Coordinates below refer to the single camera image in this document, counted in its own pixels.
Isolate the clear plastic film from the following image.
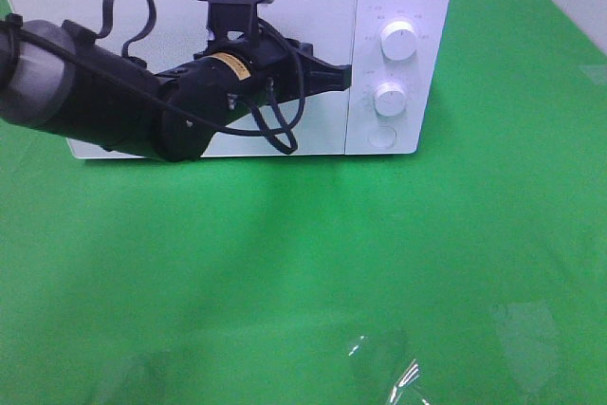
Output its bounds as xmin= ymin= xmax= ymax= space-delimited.
xmin=347 ymin=329 xmax=432 ymax=404

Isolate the white microwave door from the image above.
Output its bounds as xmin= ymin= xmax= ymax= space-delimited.
xmin=8 ymin=0 xmax=357 ymax=158

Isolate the white microwave knob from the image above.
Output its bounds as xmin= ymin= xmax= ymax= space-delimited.
xmin=373 ymin=82 xmax=407 ymax=118
xmin=380 ymin=18 xmax=417 ymax=62

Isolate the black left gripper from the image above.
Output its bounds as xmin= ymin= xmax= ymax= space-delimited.
xmin=192 ymin=34 xmax=352 ymax=111

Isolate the round door release button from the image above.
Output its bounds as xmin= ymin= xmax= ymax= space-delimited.
xmin=367 ymin=125 xmax=397 ymax=150

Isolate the green table cloth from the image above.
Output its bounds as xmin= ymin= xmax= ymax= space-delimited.
xmin=1 ymin=0 xmax=606 ymax=404

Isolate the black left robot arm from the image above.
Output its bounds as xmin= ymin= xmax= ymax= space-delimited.
xmin=1 ymin=15 xmax=352 ymax=162

